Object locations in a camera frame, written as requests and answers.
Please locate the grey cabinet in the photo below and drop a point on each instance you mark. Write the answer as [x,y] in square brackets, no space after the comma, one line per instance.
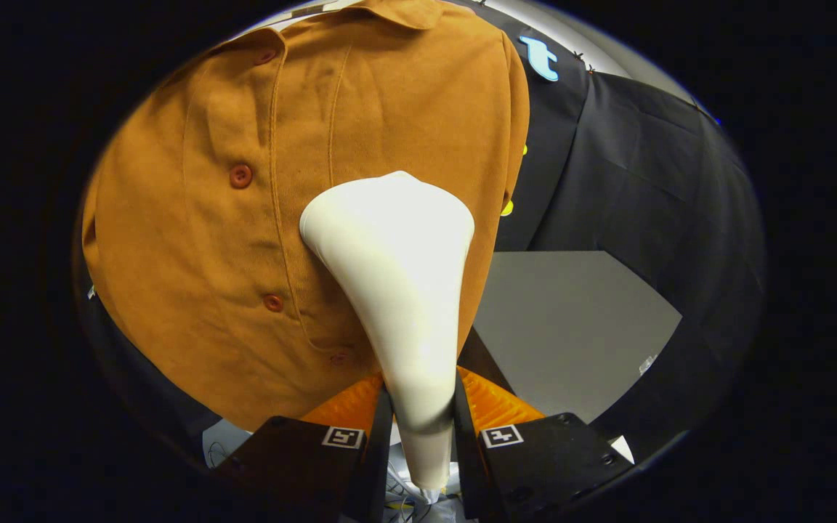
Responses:
[571,327]

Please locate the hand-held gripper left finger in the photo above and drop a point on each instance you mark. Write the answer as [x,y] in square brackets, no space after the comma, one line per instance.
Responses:
[295,465]

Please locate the orange button-up shirt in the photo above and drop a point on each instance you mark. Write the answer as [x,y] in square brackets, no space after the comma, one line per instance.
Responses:
[244,240]

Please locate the row of black cloth clips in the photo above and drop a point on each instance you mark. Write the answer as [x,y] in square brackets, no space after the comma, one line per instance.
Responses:
[582,62]

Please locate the white garment steamer head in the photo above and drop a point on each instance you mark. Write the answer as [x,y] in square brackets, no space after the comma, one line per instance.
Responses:
[397,276]

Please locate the white paper sheet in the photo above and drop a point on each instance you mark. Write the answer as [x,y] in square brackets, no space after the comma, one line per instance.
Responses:
[623,450]

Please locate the black backdrop cloth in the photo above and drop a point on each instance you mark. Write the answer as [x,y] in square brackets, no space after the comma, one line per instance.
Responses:
[644,167]

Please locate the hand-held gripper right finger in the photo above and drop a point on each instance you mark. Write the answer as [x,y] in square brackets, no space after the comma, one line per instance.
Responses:
[535,465]

